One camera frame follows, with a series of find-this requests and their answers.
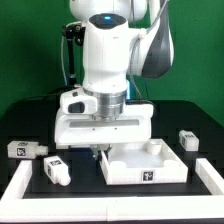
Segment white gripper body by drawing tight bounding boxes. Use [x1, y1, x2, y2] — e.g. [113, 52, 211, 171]
[54, 104, 154, 147]

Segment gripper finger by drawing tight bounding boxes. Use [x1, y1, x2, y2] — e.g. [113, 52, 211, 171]
[103, 144, 113, 157]
[91, 145, 101, 160]

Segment white square tabletop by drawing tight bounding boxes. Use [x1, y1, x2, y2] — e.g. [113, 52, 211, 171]
[100, 139, 188, 185]

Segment white U-shaped obstacle fence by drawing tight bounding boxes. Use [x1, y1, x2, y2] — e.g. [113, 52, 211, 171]
[0, 158, 224, 223]

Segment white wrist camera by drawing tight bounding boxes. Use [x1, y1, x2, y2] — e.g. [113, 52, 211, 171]
[60, 88, 97, 114]

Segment black cables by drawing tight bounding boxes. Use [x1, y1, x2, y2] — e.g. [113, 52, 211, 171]
[6, 85, 84, 113]

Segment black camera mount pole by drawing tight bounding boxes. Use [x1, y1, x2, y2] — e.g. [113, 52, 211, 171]
[61, 22, 85, 87]

